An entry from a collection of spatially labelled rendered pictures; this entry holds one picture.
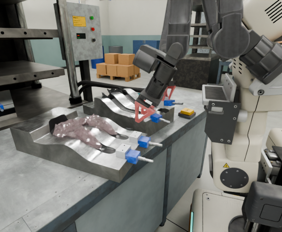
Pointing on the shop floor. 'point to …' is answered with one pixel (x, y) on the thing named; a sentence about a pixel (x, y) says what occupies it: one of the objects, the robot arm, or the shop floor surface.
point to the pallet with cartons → (118, 66)
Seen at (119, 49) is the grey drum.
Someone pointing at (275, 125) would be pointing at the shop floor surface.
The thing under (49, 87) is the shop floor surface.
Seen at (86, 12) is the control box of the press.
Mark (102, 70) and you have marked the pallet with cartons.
